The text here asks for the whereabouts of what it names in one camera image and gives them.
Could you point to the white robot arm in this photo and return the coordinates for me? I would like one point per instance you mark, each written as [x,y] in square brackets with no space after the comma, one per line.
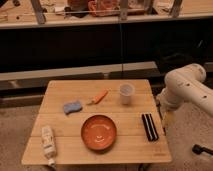
[186,84]

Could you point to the white ceramic cup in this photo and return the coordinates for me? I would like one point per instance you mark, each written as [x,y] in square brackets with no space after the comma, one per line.
[126,92]

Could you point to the blue sponge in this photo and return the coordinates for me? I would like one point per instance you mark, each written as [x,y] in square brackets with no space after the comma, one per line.
[72,107]

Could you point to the orange plate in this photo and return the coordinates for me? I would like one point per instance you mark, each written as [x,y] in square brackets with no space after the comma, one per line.
[98,132]

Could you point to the wooden folding table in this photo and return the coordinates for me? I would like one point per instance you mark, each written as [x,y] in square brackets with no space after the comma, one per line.
[131,145]

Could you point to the black white striped block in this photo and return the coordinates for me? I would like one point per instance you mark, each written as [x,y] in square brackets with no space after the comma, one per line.
[150,128]

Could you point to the orange cloth on shelf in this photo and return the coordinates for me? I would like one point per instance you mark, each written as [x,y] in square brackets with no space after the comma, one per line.
[101,8]

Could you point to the white tube bottle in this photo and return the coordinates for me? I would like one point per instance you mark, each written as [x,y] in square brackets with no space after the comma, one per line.
[48,145]

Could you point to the long wooden workbench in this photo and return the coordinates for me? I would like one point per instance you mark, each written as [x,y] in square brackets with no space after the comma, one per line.
[57,13]

